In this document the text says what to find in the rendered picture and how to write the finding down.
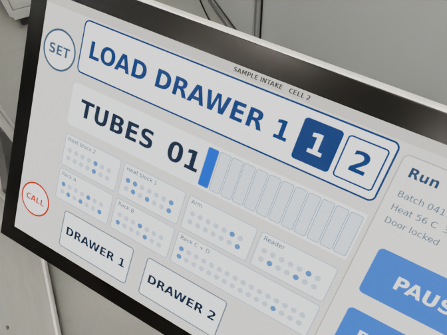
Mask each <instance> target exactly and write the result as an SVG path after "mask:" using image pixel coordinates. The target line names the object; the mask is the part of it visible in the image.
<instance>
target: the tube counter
mask: <svg viewBox="0 0 447 335"><path fill-rule="evenodd" d="M160 169H162V170H164V171H166V172H168V173H170V174H172V175H174V176H176V177H178V178H180V179H182V180H184V181H186V182H188V183H190V184H192V185H194V186H196V187H198V188H200V189H202V190H204V191H206V192H208V193H210V194H212V195H214V196H216V197H218V198H220V199H222V200H224V201H226V202H228V203H230V204H232V205H234V206H236V207H239V208H241V209H243V210H245V211H247V212H249V213H251V214H253V215H255V216H257V217H259V218H261V219H263V220H265V221H267V222H269V223H271V224H273V225H275V226H277V227H279V228H281V229H283V230H285V231H287V232H289V233H291V234H293V235H296V236H298V237H300V238H302V239H304V240H306V241H308V242H310V243H312V244H314V245H316V246H318V247H320V248H322V249H324V250H326V251H328V252H330V253H332V254H334V255H336V256H338V257H340V258H342V259H344V260H346V259H347V257H348V255H349V253H350V252H351V249H352V247H353V245H354V243H355V241H356V239H357V237H358V235H359V233H360V231H361V229H362V227H363V225H364V223H365V221H366V219H367V217H368V215H367V214H365V213H363V212H360V211H358V210H356V209H353V208H352V207H349V206H348V205H345V204H343V203H341V202H339V201H336V200H334V199H332V198H330V197H327V196H326V195H323V194H321V193H319V192H317V191H314V190H312V189H310V188H308V187H305V186H304V185H301V184H299V183H297V182H295V181H292V180H290V179H288V178H286V177H283V176H282V175H279V174H277V173H275V172H273V171H270V170H268V169H266V168H264V167H261V166H259V165H257V164H255V163H253V162H251V161H248V160H246V159H244V158H241V157H239V156H237V155H235V154H233V153H231V152H229V151H226V150H224V149H222V148H219V147H217V146H215V145H213V144H211V143H209V142H207V141H204V140H202V139H200V138H197V137H195V136H193V135H191V134H189V133H187V132H185V131H182V130H180V129H178V128H175V127H173V126H171V129H170V133H169V136H168V141H167V144H166V148H165V151H164V155H163V158H162V163H161V165H160Z"/></svg>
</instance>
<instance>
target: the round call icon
mask: <svg viewBox="0 0 447 335"><path fill-rule="evenodd" d="M52 194H53V190H51V189H49V188H48V187H46V186H44V185H42V184H41V183H39V182H37V181H35V180H33V179H31V178H30V177H28V176H26V175H25V174H23V180H22V186H21V194H20V200H19V208H20V209H22V210H23V211H26V212H27V213H29V214H30V215H32V216H33V217H36V218H37V219H39V220H41V221H42V222H44V223H46V224H47V221H48V217H49V210H50V206H51V199H52Z"/></svg>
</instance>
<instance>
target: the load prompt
mask: <svg viewBox="0 0 447 335"><path fill-rule="evenodd" d="M76 72H78V73H81V74H83V75H85V76H87V77H89V78H92V79H94V80H96V81H99V82H101V83H103V84H105V85H107V86H110V87H112V88H114V89H117V90H119V91H121V92H123V93H125V94H127V95H130V96H132V97H134V98H137V99H139V100H141V101H143V102H145V103H148V104H150V105H152V106H155V107H157V108H159V109H161V110H163V111H166V112H168V113H170V114H173V115H175V116H177V117H179V118H181V119H183V120H186V121H188V122H191V123H193V124H195V125H197V126H199V127H201V128H204V129H206V130H209V131H211V132H213V133H215V134H217V135H219V136H222V137H224V138H226V139H229V140H231V141H233V142H235V143H237V144H240V145H242V146H244V147H247V148H249V149H251V150H253V151H255V152H258V153H260V154H262V155H265V156H267V157H269V158H271V159H273V160H275V161H278V162H280V163H282V164H285V165H287V166H289V167H291V168H293V169H296V170H298V171H301V172H303V173H305V174H307V175H310V176H311V177H314V178H316V179H318V180H321V181H323V182H325V183H328V184H329V185H332V186H334V187H336V188H339V189H341V190H343V191H346V192H347V193H350V194H352V195H354V196H357V197H359V198H361V199H364V200H365V201H368V202H370V203H372V204H374V202H375V200H376V198H377V196H378V194H379V192H380V190H381V188H382V186H383V184H384V182H385V180H386V178H387V176H388V174H389V172H390V170H391V168H392V165H393V163H394V161H395V159H396V157H397V155H398V153H399V151H400V149H401V147H402V145H403V143H401V142H398V141H396V140H393V139H391V138H388V137H386V136H383V135H381V134H378V133H376V132H373V131H371V130H368V129H366V128H363V127H361V126H358V125H356V124H353V123H351V122H348V121H346V120H343V119H340V118H338V117H336V116H333V115H330V114H328V113H326V112H323V111H320V110H318V109H316V108H313V107H310V106H308V105H305V104H302V103H300V102H298V101H295V100H292V99H290V98H288V97H285V96H282V95H280V94H277V93H275V92H272V91H270V90H267V89H265V88H262V87H260V86H257V85H255V84H252V83H250V82H247V81H244V80H242V79H240V78H237V77H234V76H232V75H230V74H227V73H224V72H222V71H220V70H217V69H214V68H212V67H209V66H206V65H204V64H202V63H199V62H196V61H194V60H192V59H189V58H186V57H184V56H182V55H178V54H176V53H173V52H171V51H168V50H166V49H163V48H161V47H158V46H156V45H153V44H151V43H148V42H146V41H143V40H141V39H138V38H136V37H133V36H131V35H128V34H126V33H123V32H121V31H118V30H116V29H113V28H110V27H107V26H106V25H103V24H100V23H97V22H96V21H93V20H90V19H87V18H85V22H84V29H83V33H82V40H81V44H80V51H79V55H78V62H77V66H76Z"/></svg>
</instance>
